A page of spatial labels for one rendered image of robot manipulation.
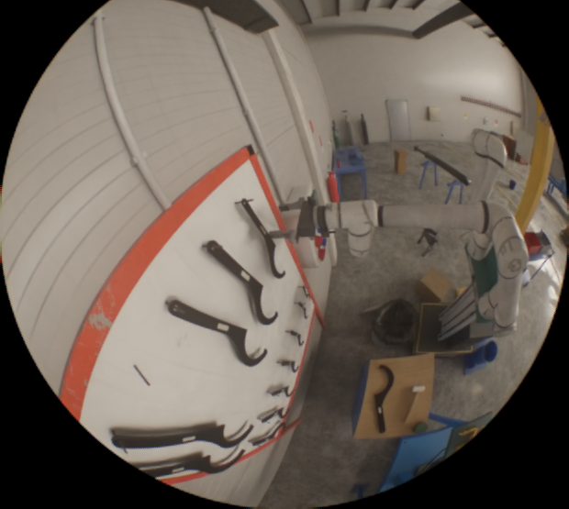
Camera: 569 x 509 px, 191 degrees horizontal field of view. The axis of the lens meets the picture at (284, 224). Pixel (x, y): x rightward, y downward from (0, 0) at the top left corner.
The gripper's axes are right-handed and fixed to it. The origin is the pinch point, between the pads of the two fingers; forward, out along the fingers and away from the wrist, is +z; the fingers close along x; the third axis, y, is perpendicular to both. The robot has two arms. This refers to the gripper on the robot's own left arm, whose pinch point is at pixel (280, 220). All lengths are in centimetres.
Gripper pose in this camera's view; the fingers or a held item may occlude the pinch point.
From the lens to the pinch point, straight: 62.4
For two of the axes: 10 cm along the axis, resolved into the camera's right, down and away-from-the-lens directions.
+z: -9.1, 0.6, 4.0
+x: -2.2, 7.5, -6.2
